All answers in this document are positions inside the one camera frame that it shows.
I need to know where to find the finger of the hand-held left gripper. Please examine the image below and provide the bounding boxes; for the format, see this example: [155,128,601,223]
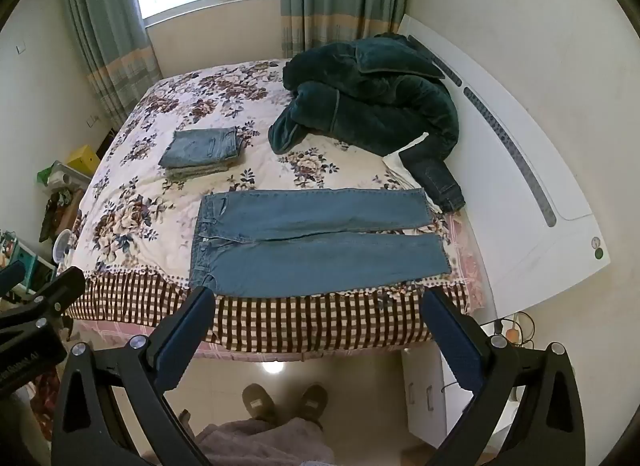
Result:
[0,267,87,343]
[0,260,27,297]

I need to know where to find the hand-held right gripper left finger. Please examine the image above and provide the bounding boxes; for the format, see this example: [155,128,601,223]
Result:
[50,286,216,466]

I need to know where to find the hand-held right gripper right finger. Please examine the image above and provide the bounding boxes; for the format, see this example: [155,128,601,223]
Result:
[422,286,588,466]

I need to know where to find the blue denim pants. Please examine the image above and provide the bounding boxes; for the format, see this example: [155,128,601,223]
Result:
[189,188,449,297]

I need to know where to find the small white fan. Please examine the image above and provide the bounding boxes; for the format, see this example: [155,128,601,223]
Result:
[52,229,76,265]

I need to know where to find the white nightstand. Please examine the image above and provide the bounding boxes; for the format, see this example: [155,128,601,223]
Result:
[400,346,477,450]

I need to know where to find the cluttered shelf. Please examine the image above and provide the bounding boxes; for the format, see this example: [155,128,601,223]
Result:
[0,160,97,297]

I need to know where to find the brown slipper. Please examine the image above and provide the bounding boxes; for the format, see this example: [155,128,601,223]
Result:
[242,383,279,423]
[295,384,329,430]

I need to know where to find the green packet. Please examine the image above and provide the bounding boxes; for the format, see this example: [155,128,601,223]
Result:
[36,161,64,187]

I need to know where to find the brown checked bed sheet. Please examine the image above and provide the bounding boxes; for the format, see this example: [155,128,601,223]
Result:
[62,266,473,353]

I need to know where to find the floral blanket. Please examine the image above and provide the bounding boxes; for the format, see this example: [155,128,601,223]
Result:
[65,60,481,297]

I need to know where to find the person's legs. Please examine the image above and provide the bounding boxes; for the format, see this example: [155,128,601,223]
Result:
[194,418,337,466]

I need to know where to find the yellow box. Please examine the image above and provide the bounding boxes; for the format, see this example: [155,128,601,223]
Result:
[66,145,101,176]

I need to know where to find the white headboard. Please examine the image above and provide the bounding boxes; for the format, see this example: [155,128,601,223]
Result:
[397,14,612,320]

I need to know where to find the dark blue denim jacket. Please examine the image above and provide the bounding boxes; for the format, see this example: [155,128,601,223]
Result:
[400,133,467,213]

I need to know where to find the light green towel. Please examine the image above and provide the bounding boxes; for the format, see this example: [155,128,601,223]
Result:
[165,146,247,181]

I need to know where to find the folded blue jeans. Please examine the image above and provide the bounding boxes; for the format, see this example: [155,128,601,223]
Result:
[158,127,241,169]

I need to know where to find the dark green fleece blanket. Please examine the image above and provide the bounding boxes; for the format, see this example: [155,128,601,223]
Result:
[267,33,461,157]

